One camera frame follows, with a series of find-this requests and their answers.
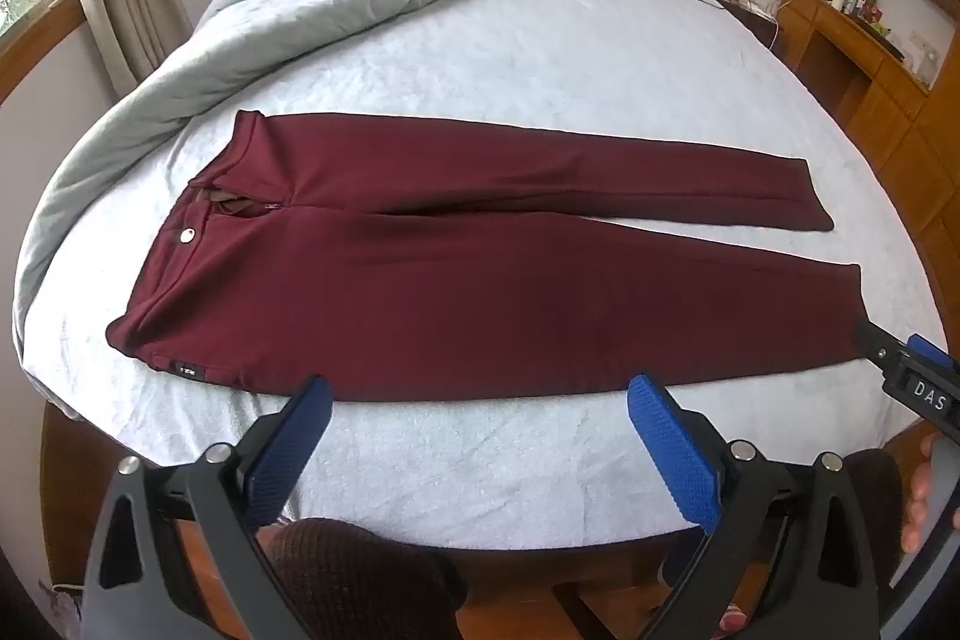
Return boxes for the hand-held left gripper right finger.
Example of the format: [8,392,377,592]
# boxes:
[628,374,883,640]

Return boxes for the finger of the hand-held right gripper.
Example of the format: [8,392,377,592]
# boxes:
[904,332,958,380]
[853,317,902,380]

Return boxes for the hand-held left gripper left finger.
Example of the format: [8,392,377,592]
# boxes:
[81,376,333,640]

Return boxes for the maroon pants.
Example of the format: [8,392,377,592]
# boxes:
[105,110,871,402]

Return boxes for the person's right hand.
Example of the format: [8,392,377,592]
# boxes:
[898,434,943,555]

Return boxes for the person's dark knit leg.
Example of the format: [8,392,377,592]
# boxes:
[266,518,470,640]

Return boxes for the wooden desk cabinet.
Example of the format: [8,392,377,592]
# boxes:
[776,0,960,311]

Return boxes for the grey quilt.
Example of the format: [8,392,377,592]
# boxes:
[11,0,632,423]

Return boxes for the bed with light blue sheet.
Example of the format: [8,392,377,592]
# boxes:
[13,0,950,552]

